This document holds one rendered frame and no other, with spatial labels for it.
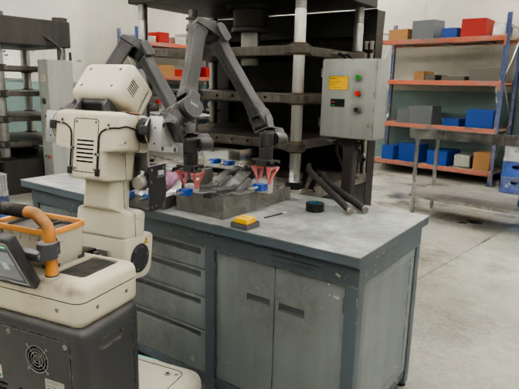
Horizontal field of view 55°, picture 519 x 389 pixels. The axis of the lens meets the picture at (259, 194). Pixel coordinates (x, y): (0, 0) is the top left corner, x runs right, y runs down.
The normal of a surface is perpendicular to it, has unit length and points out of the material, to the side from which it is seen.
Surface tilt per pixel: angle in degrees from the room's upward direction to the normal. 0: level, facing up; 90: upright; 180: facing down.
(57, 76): 90
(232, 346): 90
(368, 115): 90
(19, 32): 90
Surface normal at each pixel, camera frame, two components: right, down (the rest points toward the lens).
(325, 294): -0.58, 0.16
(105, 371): 0.92, 0.11
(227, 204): 0.81, 0.14
